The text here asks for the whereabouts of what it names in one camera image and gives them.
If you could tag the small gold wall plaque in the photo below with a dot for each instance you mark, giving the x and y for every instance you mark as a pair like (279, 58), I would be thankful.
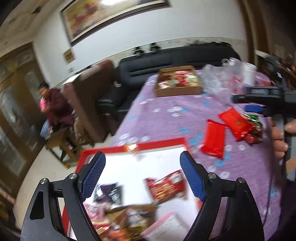
(69, 56)

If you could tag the purple floral tablecloth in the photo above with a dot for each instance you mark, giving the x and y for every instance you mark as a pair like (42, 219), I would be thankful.
(152, 118)

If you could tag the pink bear snack packet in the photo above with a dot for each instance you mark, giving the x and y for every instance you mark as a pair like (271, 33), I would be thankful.
(95, 211)

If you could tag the brown armchair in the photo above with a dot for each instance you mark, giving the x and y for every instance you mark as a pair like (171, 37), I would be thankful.
(83, 92)

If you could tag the person's right hand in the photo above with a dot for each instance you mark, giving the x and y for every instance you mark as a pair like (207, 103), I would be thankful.
(280, 147)

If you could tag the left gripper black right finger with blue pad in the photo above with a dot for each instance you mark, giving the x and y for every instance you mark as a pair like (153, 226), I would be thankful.
(228, 210)

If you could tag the dark purple snack packet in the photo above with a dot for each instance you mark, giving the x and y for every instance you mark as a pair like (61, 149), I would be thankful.
(110, 193)

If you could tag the framed horse painting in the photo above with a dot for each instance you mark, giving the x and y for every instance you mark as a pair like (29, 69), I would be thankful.
(82, 18)

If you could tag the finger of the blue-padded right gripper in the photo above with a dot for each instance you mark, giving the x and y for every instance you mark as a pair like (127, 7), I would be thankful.
(252, 108)

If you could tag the gold brown snack packet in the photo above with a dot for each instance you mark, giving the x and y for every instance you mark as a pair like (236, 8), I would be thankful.
(129, 222)

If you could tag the seated person in maroon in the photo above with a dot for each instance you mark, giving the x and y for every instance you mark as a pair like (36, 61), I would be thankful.
(58, 110)

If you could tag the clear plastic bag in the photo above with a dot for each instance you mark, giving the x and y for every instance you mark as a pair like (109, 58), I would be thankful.
(223, 82)

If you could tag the red tray with white base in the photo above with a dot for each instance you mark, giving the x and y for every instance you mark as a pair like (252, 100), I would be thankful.
(129, 169)

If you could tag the cardboard box of snacks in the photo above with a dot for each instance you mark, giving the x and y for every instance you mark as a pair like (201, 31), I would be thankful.
(175, 81)

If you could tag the wooden glass door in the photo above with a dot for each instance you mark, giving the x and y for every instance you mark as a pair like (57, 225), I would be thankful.
(21, 118)

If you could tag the red patterned snack bag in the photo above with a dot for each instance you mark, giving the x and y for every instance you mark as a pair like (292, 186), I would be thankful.
(167, 188)

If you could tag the red snack packet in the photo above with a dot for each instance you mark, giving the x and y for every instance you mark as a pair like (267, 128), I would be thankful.
(214, 140)
(239, 126)

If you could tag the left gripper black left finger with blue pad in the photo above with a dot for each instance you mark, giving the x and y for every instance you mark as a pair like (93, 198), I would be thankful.
(43, 220)

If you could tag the black leather sofa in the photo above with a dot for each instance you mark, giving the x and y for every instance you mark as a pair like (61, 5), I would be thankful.
(132, 73)

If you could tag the wooden stool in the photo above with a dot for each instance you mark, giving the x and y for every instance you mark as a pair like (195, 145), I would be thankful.
(66, 141)

